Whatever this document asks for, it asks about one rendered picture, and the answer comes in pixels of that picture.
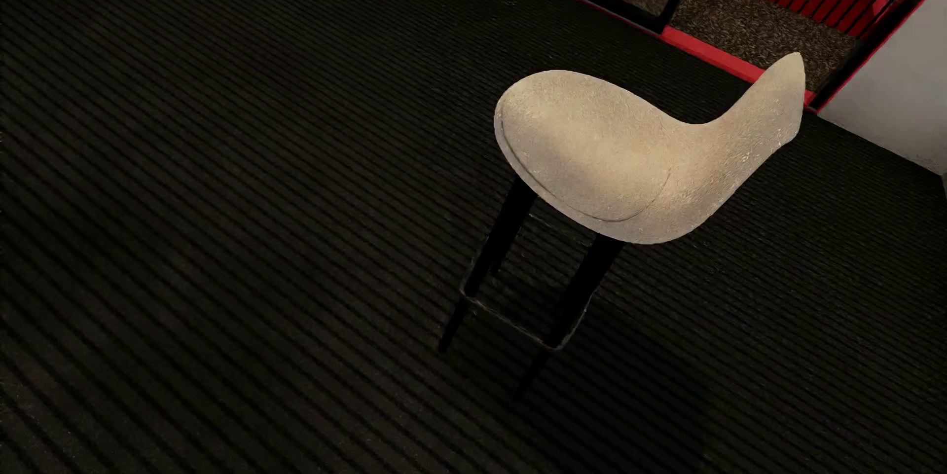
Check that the beige bar stool black legs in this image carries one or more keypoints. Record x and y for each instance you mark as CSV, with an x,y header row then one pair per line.
x,y
607,148

